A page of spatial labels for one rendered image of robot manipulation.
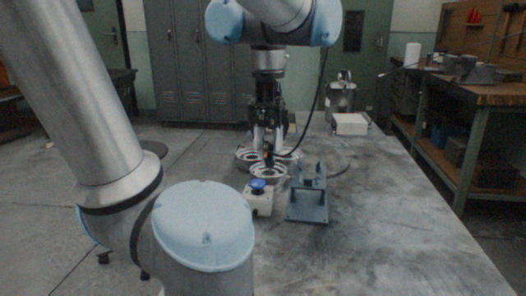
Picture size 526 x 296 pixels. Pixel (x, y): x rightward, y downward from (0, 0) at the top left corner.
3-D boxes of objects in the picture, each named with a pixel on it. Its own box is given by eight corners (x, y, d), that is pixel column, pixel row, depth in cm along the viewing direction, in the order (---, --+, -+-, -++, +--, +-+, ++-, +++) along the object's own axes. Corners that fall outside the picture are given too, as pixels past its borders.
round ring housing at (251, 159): (268, 172, 97) (268, 159, 96) (233, 172, 97) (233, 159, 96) (269, 159, 107) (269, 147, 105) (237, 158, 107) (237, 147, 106)
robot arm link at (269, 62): (253, 48, 70) (290, 48, 69) (254, 68, 72) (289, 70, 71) (246, 50, 64) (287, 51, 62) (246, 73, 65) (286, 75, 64)
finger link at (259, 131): (246, 164, 73) (250, 127, 70) (251, 154, 79) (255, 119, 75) (260, 167, 73) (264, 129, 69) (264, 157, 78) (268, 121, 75)
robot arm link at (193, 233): (214, 345, 35) (205, 244, 30) (136, 292, 42) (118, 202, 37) (272, 277, 44) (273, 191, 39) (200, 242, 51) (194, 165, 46)
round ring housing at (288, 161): (301, 158, 107) (301, 146, 106) (303, 172, 98) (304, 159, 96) (269, 158, 108) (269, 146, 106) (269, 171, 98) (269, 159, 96)
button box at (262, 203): (246, 200, 82) (245, 182, 80) (273, 201, 81) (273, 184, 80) (239, 217, 75) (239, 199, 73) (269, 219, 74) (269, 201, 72)
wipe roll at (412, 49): (400, 66, 282) (404, 43, 275) (414, 67, 281) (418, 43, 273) (404, 67, 272) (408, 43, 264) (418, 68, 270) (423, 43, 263)
